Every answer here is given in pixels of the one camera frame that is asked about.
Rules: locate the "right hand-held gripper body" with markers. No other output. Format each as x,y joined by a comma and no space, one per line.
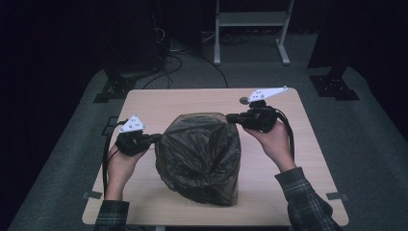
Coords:
261,117

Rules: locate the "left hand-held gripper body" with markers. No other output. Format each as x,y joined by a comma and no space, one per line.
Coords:
131,144

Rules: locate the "black plastic garbage bag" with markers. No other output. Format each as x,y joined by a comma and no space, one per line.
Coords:
198,160

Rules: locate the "person's left hand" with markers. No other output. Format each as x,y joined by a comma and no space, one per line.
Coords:
120,170

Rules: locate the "person's right hand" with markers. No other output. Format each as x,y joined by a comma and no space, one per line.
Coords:
277,147

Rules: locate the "small grey round disc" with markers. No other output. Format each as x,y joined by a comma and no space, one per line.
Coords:
243,101

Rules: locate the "grey tape strip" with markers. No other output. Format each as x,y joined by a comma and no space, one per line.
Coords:
93,194
336,196

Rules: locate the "white metal stand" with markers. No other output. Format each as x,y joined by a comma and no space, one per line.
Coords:
251,18

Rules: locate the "black stand with base plate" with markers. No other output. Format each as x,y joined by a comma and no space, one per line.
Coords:
114,91
333,86

